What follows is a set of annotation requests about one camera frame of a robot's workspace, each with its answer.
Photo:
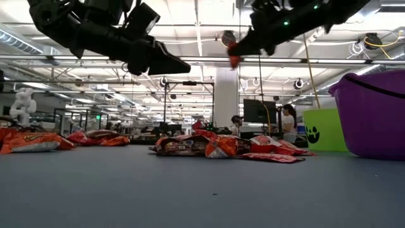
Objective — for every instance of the black device green lights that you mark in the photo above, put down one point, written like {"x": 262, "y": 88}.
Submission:
{"x": 218, "y": 130}

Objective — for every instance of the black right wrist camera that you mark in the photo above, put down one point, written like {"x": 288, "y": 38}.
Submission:
{"x": 265, "y": 9}

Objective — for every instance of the person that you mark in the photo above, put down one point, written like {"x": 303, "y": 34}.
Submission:
{"x": 236, "y": 119}
{"x": 288, "y": 122}

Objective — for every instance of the green plastic bucket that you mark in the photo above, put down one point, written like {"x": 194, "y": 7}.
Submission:
{"x": 329, "y": 130}

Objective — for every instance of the blue container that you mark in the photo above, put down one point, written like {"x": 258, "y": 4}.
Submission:
{"x": 301, "y": 130}

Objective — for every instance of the black framed glass enclosure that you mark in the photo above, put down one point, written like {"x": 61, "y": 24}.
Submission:
{"x": 72, "y": 109}

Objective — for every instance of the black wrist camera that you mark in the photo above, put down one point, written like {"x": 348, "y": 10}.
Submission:
{"x": 140, "y": 20}
{"x": 265, "y": 9}

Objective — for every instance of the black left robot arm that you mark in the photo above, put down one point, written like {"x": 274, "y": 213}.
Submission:
{"x": 57, "y": 12}

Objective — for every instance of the white robot figure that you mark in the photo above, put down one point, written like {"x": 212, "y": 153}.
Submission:
{"x": 23, "y": 104}

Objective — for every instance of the purple plastic bucket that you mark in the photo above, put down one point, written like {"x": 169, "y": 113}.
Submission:
{"x": 373, "y": 126}

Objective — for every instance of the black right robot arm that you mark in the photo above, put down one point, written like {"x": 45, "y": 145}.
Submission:
{"x": 316, "y": 19}

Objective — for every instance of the white pillar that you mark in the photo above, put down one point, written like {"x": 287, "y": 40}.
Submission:
{"x": 226, "y": 101}

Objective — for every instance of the orange silver Reese's pack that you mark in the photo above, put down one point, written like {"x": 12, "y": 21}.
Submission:
{"x": 31, "y": 144}

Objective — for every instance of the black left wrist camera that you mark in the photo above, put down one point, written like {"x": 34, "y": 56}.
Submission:
{"x": 140, "y": 20}

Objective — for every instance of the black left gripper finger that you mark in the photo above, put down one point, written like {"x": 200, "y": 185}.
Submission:
{"x": 167, "y": 61}

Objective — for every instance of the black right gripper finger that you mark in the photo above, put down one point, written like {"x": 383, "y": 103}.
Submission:
{"x": 248, "y": 44}

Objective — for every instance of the brown chocolate bar wrapper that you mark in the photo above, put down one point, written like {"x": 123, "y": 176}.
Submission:
{"x": 177, "y": 147}
{"x": 244, "y": 145}
{"x": 101, "y": 133}

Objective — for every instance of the black frame rig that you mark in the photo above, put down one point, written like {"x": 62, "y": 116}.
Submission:
{"x": 189, "y": 83}

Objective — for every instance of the black workstation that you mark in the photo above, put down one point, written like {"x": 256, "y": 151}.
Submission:
{"x": 164, "y": 128}

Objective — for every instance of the black room monitor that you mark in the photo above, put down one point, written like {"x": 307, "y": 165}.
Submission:
{"x": 256, "y": 111}

